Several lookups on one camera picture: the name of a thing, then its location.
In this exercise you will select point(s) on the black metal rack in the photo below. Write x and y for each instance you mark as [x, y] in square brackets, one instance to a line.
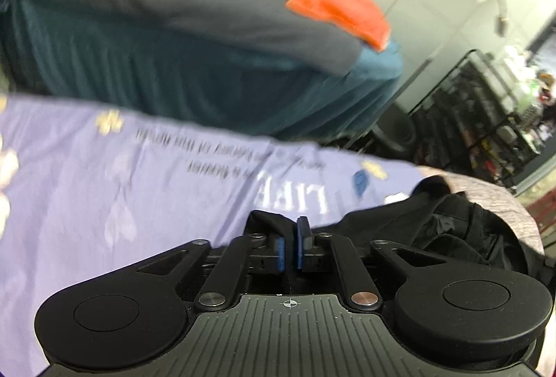
[473, 120]

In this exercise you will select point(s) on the black hooded jacket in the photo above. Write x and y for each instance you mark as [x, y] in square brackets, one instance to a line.
[434, 220]

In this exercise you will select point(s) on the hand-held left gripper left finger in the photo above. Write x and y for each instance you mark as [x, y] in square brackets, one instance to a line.
[279, 256]

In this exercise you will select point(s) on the grey-blue cloth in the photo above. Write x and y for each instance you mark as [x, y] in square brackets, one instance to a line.
[173, 12]

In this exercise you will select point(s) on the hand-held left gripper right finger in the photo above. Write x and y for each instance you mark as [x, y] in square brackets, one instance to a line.
[300, 248]

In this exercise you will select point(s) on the orange cloth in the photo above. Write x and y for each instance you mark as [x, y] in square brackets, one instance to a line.
[343, 14]

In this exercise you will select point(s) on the white gooseneck lamp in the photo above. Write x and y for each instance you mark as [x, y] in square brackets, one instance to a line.
[495, 1]

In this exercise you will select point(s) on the lavender printed sheet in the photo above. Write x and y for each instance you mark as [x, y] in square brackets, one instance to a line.
[130, 190]

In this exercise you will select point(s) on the black round stool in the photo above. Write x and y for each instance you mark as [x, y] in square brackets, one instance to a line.
[395, 129]

